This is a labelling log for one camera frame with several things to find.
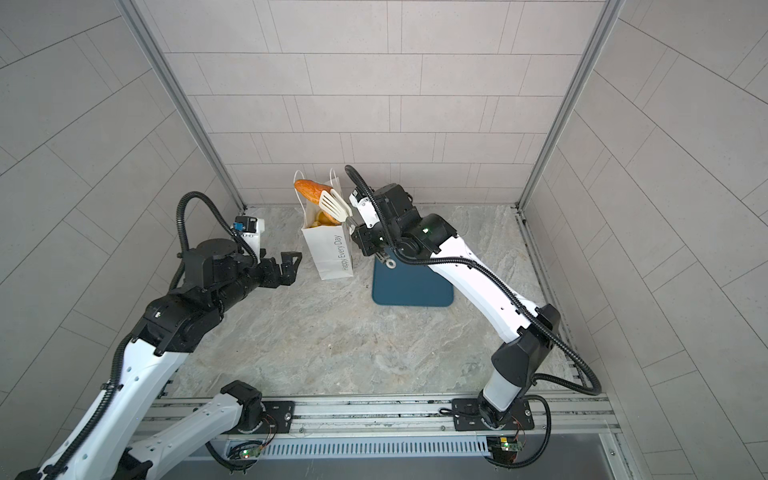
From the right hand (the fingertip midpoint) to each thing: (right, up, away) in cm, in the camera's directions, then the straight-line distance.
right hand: (353, 236), depth 70 cm
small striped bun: (-8, +4, +2) cm, 9 cm away
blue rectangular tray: (+14, -16, +23) cm, 31 cm away
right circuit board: (+35, -49, -2) cm, 60 cm away
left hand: (-13, -3, -5) cm, 14 cm away
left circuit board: (-21, -47, -6) cm, 52 cm away
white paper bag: (-9, -3, +14) cm, 17 cm away
